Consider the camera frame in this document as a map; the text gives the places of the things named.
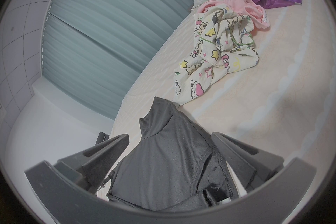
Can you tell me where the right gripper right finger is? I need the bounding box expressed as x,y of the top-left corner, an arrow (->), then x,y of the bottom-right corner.
211,132 -> 284,191

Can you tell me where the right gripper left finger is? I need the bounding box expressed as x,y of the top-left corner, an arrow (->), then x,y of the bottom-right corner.
54,134 -> 130,190

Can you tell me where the white printed garment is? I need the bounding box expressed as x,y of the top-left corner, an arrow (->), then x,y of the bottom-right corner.
172,5 -> 260,106

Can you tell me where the black T-shirt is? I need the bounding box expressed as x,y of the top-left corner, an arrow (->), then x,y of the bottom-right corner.
106,96 -> 239,213

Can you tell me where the bed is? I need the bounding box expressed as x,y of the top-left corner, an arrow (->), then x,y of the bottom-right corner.
96,0 -> 332,208

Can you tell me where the pink garment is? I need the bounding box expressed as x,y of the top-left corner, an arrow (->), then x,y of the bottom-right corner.
197,0 -> 271,30

